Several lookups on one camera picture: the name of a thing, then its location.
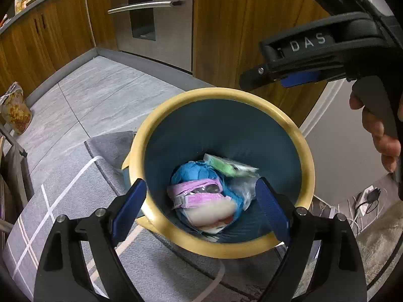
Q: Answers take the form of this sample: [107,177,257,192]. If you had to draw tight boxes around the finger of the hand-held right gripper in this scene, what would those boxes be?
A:
[239,64,322,92]

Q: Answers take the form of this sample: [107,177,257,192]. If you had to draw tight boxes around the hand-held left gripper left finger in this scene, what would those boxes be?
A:
[34,179,148,302]

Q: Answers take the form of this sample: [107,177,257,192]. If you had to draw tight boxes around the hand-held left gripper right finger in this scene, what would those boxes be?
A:
[255,177,367,302]

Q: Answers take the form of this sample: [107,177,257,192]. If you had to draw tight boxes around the clear plastic bag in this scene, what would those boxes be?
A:
[227,175,257,210]

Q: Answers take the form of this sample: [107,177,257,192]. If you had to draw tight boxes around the white paper towel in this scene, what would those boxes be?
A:
[186,201,236,223]

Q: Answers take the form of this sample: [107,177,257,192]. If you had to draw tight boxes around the blue bin with yellow rim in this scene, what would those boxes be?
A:
[121,87,315,259]

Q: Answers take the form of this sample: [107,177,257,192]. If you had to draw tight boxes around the green and white packet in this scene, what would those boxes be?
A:
[203,154,259,177]

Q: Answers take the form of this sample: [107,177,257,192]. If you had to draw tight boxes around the pink wrapper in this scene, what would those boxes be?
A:
[166,178,231,210]

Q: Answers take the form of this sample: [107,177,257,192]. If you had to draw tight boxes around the person's right hand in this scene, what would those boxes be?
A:
[349,93,403,174]

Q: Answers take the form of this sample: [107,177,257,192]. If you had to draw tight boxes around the tall wooden cabinet panel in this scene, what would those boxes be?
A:
[192,0,362,126]

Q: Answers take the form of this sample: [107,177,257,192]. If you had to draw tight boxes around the grey rug with white lines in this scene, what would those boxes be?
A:
[3,130,315,302]

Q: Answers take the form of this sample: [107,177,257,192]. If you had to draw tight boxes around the black power adapter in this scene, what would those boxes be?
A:
[362,188,382,204]

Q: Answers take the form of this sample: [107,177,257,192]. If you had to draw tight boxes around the stainless steel oven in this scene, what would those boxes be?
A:
[104,0,194,73]

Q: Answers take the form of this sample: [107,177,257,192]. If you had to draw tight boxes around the beige carpet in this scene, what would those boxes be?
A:
[353,200,400,290]

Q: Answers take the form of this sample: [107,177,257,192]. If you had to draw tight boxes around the metal kitchen rack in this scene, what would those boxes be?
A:
[0,123,35,236]

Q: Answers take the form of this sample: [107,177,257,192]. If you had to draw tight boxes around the yellow snack bag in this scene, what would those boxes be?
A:
[0,82,33,136]

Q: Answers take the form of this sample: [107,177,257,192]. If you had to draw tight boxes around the wooden kitchen cabinets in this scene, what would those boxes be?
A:
[0,0,118,99]

